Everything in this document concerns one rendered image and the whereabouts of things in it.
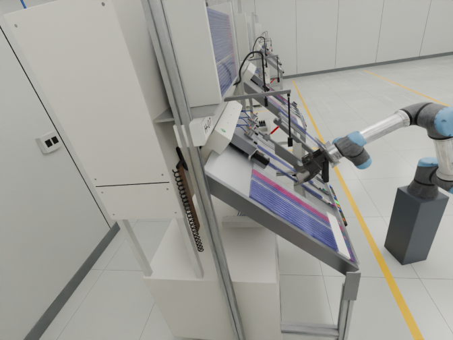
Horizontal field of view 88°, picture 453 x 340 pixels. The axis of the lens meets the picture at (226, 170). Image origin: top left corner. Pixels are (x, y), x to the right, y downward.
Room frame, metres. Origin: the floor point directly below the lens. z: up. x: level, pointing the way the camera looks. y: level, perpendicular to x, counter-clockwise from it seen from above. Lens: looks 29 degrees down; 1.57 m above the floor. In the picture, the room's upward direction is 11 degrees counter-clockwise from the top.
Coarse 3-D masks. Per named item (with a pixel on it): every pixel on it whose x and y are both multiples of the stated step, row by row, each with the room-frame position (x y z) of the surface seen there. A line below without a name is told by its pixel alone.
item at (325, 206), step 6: (300, 162) 1.25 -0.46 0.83; (312, 180) 1.10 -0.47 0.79; (318, 180) 1.14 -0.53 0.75; (312, 186) 1.03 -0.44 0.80; (324, 186) 1.11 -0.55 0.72; (306, 192) 0.93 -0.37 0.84; (318, 192) 1.00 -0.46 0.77; (324, 192) 1.03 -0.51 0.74; (312, 198) 0.91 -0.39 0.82; (318, 198) 0.94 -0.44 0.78; (318, 204) 0.88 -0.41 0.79; (324, 204) 0.91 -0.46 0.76; (330, 210) 0.89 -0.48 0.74
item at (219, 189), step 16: (208, 176) 0.68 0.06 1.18; (224, 192) 0.67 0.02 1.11; (240, 192) 0.67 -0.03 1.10; (240, 208) 0.66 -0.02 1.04; (256, 208) 0.65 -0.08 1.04; (272, 224) 0.63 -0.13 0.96; (288, 224) 0.63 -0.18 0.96; (288, 240) 0.62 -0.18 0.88; (304, 240) 0.61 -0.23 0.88; (320, 256) 0.59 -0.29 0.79; (336, 256) 0.58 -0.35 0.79
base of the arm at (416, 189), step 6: (414, 180) 1.12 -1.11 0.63; (408, 186) 1.14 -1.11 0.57; (414, 186) 1.10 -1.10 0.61; (420, 186) 1.07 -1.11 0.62; (426, 186) 1.05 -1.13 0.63; (432, 186) 1.04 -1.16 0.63; (414, 192) 1.08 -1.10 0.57; (420, 192) 1.06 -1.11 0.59; (426, 192) 1.04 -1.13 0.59; (432, 192) 1.03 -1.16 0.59; (438, 192) 1.04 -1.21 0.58; (426, 198) 1.03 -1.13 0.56; (432, 198) 1.02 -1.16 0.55
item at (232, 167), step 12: (228, 144) 0.98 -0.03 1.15; (264, 144) 1.20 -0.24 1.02; (216, 156) 0.84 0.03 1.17; (228, 156) 0.89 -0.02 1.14; (240, 156) 0.94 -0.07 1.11; (204, 168) 0.73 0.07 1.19; (216, 168) 0.76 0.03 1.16; (228, 168) 0.80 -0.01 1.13; (240, 168) 0.84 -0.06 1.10; (228, 180) 0.73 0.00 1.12; (240, 180) 0.76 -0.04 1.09
